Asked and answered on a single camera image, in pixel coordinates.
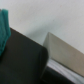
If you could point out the black kcup holder drawer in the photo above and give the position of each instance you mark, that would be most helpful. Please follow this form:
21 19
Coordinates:
26 62

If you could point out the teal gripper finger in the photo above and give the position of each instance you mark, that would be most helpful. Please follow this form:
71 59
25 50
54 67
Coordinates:
4 29

